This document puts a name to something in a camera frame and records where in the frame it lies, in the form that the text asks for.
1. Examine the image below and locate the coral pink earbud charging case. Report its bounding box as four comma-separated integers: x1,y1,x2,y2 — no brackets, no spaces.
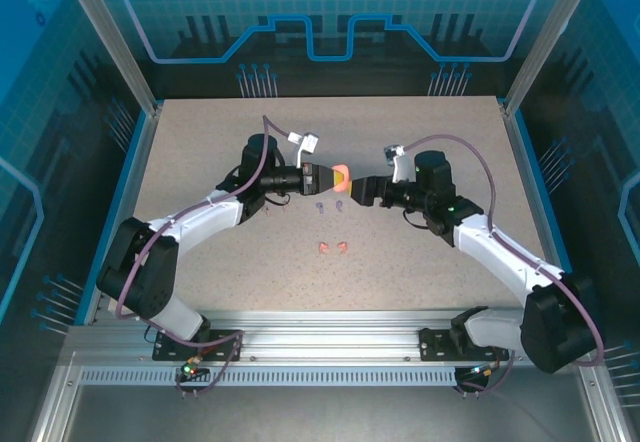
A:
331,162,354,195

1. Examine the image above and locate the blue table edge strip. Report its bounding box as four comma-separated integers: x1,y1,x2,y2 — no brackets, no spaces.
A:
512,109,592,327
73,109,157,326

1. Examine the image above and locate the small LED circuit board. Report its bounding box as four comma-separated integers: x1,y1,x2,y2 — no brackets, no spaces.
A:
174,355,211,383
454,361,503,388

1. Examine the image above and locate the grey metal tray panel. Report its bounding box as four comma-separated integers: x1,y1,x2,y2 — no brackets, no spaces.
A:
62,385,599,442

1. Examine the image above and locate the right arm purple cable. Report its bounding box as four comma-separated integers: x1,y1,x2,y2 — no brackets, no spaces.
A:
403,133,606,399

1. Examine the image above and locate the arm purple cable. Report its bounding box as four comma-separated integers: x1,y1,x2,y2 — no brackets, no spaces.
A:
403,133,606,399
115,114,296,399

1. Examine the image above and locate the aluminium mounting rail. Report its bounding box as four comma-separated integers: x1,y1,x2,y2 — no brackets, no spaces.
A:
67,309,604,369

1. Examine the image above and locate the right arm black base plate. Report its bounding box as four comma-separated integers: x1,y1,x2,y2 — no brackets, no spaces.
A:
418,326,511,363

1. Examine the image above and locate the aluminium frame post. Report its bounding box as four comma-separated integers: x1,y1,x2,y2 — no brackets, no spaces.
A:
501,0,604,116
53,0,165,116

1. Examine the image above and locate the slotted grey cable duct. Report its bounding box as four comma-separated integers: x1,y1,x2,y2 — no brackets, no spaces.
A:
78,367,460,388

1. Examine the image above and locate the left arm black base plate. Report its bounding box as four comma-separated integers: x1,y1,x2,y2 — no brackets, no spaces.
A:
152,328,246,363

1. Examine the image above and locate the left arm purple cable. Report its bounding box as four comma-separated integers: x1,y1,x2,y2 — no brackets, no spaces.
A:
115,114,296,399

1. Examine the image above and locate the aluminium lower frame bar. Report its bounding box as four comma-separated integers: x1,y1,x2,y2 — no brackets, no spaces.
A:
27,351,84,442
577,361,631,442

